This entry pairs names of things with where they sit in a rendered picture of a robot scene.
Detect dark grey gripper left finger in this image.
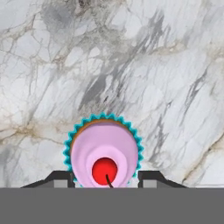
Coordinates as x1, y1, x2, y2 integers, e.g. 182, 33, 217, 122
20, 170, 76, 189

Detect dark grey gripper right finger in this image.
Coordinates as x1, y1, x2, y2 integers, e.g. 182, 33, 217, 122
137, 170, 187, 189

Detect pink cupcake with cherry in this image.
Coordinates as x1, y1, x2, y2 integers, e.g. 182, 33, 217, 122
62, 112, 145, 189

